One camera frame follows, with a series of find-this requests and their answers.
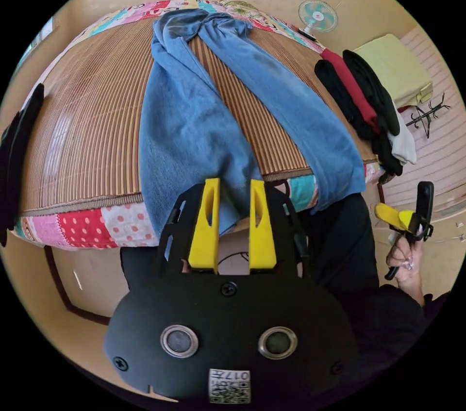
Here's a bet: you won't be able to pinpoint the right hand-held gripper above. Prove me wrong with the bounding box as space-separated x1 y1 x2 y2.
374 202 434 281

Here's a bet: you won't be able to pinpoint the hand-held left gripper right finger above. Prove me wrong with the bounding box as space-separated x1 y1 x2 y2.
249 179 278 272

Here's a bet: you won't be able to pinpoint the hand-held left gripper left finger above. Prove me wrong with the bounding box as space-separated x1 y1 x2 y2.
188 178 221 270

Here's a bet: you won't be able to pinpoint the person's right forearm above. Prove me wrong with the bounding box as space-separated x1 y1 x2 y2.
398 280 427 307

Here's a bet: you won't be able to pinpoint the blue jeans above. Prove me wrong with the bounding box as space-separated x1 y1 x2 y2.
138 8 367 239

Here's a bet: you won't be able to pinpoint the person's right hand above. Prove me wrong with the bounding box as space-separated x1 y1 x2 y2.
385 234 425 290

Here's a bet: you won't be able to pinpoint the person's body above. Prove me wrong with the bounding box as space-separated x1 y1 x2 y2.
120 192 453 388

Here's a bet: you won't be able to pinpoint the black coat rack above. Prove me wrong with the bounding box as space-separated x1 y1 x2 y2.
405 92 452 140

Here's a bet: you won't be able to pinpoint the yellow covered stand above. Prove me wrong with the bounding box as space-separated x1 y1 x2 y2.
352 33 434 108

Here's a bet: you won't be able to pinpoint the bed with woven mat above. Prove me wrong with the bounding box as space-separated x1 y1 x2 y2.
10 0 387 250

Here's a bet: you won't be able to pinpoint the black pile of clothes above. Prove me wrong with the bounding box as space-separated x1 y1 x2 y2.
0 82 46 248

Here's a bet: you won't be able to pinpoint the white and teal fan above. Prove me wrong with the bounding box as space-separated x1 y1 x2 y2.
297 0 339 42

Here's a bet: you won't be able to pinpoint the window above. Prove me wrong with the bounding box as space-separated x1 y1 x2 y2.
21 15 56 59

